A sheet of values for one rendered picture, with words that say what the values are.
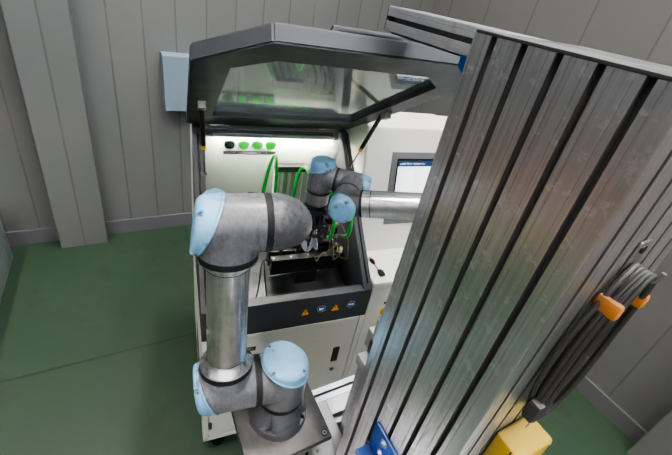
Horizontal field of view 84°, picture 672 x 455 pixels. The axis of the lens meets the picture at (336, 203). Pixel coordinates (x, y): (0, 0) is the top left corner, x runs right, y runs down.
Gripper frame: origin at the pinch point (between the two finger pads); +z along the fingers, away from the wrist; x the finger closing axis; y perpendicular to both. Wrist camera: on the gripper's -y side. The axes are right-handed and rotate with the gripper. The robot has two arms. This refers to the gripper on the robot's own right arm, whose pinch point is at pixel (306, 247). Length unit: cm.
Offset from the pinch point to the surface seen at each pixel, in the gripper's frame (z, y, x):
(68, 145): 41, -176, -108
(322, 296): 29.0, -3.1, 11.8
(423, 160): -17, -35, 66
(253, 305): 28.9, -3.3, -16.3
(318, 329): 49, -3, 13
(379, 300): 37, -3, 40
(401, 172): -12, -34, 54
